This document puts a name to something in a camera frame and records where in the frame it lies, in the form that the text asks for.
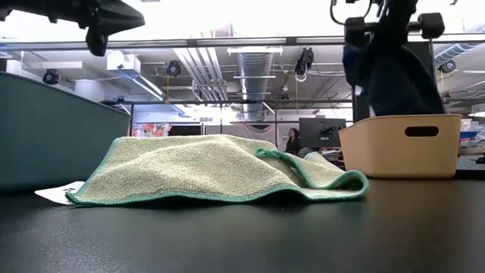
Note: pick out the black background panel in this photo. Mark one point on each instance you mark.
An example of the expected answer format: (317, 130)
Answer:
(184, 130)

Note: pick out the yellow plastic basket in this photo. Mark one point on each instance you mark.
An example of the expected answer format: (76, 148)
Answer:
(398, 159)

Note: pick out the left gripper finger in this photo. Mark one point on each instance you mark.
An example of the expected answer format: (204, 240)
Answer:
(127, 13)
(123, 26)

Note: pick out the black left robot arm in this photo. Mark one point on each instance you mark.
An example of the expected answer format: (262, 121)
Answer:
(38, 9)

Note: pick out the navy blue towel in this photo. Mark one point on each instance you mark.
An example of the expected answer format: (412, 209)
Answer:
(401, 83)

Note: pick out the floral patterned cloth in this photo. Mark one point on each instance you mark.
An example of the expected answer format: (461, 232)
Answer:
(151, 130)

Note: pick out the black computer monitor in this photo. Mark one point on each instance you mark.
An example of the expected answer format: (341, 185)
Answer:
(312, 130)

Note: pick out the white ceiling air unit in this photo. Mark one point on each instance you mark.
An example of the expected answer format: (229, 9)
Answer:
(123, 62)

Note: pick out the person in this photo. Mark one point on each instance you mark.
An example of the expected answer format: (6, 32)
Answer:
(293, 145)

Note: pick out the white round column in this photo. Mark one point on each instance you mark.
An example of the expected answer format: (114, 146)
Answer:
(89, 90)

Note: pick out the light green towel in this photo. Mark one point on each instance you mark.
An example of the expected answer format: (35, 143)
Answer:
(189, 170)

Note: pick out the silver ventilation duct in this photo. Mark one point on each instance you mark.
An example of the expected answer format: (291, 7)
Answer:
(254, 72)

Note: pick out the blue storage bin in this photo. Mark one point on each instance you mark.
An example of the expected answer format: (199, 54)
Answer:
(470, 134)

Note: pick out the teal plastic basket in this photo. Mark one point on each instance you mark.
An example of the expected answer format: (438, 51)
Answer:
(57, 140)

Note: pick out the grey overhead frame beam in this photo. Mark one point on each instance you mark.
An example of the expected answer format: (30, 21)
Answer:
(242, 41)

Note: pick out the white ceiling light fixture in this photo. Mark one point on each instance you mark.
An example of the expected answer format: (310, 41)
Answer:
(254, 50)

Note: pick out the black ceiling mounted camera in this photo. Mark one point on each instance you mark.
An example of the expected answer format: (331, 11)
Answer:
(447, 66)
(51, 77)
(173, 68)
(305, 60)

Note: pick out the spiral ventilation duct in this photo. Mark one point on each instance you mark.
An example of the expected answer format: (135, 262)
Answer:
(454, 51)

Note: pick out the black partition panel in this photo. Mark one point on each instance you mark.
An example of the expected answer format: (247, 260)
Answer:
(427, 53)

